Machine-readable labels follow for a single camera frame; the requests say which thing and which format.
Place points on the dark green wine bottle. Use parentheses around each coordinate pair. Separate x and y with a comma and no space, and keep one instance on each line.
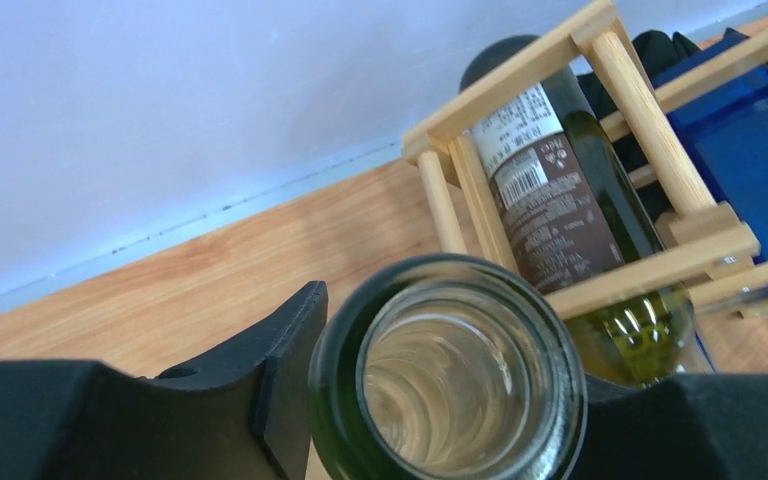
(570,214)

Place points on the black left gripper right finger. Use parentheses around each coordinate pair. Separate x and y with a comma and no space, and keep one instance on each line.
(690,426)

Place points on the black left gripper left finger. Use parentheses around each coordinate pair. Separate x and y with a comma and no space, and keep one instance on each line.
(236,411)

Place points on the blue square glass bottle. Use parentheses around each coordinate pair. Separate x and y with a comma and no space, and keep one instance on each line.
(725,133)

